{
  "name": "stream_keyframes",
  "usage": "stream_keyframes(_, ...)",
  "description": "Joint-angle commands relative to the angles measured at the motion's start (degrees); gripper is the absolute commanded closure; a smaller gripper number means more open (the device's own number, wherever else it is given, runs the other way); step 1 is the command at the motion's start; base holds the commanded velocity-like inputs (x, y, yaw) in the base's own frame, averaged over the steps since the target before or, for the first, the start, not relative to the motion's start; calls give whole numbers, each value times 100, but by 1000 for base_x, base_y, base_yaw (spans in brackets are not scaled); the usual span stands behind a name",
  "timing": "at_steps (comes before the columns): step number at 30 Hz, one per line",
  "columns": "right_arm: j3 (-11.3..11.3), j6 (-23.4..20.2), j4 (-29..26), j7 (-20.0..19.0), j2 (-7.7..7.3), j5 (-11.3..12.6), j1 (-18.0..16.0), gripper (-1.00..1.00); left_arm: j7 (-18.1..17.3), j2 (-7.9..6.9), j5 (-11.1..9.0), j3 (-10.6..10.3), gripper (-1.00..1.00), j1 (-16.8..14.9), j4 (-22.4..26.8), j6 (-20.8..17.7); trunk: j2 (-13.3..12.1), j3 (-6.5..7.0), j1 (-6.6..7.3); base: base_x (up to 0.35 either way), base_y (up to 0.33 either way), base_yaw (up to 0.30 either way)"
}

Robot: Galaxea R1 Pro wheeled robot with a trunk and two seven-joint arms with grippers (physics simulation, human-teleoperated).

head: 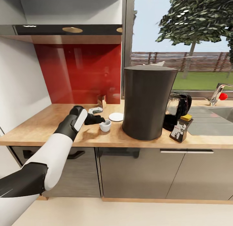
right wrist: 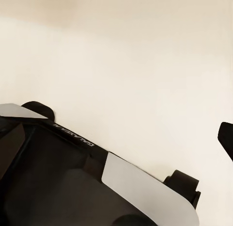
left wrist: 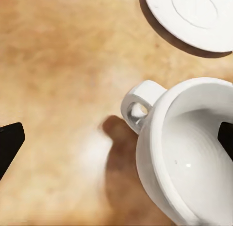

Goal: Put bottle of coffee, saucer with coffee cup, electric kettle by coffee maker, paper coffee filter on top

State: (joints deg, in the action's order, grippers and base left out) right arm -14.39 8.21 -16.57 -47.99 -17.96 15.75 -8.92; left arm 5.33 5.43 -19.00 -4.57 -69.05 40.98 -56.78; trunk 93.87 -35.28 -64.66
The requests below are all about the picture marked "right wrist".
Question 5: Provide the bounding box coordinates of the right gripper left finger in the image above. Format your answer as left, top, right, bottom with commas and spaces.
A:
0, 122, 25, 180

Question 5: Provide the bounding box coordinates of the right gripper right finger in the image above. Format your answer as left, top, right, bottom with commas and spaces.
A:
217, 122, 233, 161

